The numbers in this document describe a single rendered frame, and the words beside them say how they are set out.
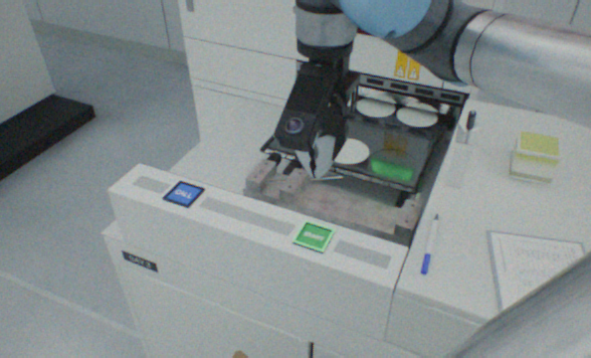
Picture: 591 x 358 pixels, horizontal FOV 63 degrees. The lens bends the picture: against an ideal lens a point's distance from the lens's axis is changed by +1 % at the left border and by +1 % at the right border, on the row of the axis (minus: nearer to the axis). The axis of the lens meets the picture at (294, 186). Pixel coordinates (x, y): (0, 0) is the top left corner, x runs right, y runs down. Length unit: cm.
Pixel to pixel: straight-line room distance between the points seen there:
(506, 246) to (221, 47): 95
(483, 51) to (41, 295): 194
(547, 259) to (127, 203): 72
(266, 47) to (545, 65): 99
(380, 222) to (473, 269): 24
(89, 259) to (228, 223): 144
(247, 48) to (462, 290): 91
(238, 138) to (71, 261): 118
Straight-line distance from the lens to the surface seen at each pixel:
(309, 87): 60
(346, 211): 98
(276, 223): 84
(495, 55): 49
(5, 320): 216
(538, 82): 46
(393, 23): 47
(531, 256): 86
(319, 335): 93
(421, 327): 81
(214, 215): 86
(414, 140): 117
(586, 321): 25
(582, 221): 97
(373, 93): 128
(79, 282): 216
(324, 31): 58
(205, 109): 159
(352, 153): 110
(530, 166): 99
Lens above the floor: 154
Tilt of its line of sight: 40 degrees down
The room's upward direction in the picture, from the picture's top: straight up
